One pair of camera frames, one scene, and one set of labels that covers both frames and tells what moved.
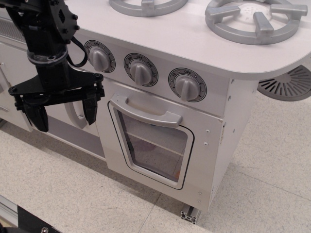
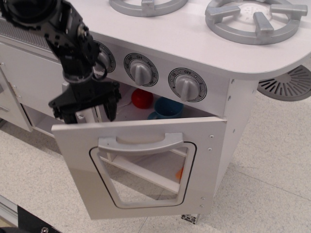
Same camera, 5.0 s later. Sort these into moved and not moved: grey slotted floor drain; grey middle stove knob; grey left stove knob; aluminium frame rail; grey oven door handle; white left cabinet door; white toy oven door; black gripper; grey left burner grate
Moved: white toy oven door; grey oven door handle; black gripper
Not moved: grey left burner grate; grey slotted floor drain; aluminium frame rail; white left cabinet door; grey middle stove knob; grey left stove knob
